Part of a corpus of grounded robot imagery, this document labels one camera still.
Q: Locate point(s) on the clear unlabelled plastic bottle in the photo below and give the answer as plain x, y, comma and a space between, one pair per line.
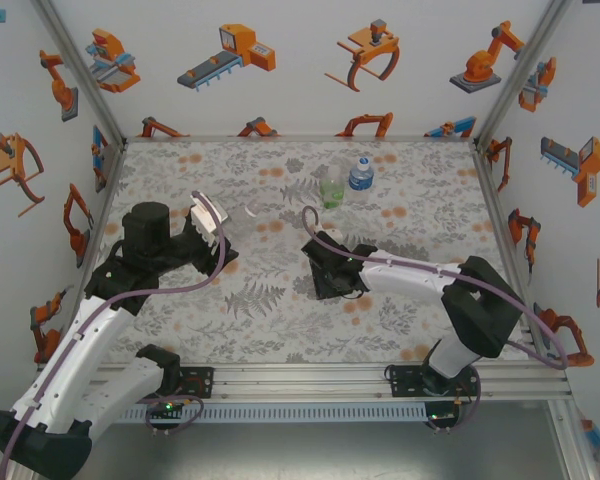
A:
245, 215

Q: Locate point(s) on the green label plastic bottle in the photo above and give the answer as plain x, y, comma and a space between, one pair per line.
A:
331, 192

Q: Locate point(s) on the blue label Pocari bottle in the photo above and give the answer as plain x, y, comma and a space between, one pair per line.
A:
360, 180

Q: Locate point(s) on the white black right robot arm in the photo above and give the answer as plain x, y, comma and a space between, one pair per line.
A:
480, 305

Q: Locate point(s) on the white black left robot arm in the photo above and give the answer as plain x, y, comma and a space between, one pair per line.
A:
70, 360

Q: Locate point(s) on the floral grey tablecloth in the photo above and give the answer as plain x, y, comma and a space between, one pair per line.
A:
230, 165

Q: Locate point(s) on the small circuit board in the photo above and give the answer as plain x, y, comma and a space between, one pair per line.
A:
165, 407
442, 416

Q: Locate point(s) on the grey metal panel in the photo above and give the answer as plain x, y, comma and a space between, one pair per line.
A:
300, 450

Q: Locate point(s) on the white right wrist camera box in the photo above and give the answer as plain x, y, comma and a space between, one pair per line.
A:
332, 234

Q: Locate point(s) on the slim aluminium table rail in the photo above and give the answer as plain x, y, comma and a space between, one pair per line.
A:
105, 200
300, 138
492, 200

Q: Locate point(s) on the wide grooved aluminium rail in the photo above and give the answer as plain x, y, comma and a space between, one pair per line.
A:
300, 385

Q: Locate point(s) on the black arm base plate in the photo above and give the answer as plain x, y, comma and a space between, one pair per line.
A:
400, 380
205, 382

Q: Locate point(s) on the aluminium corner post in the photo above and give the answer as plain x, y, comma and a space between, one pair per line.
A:
80, 70
520, 65

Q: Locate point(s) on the aluminium frame leg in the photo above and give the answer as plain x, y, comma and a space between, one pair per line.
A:
575, 450

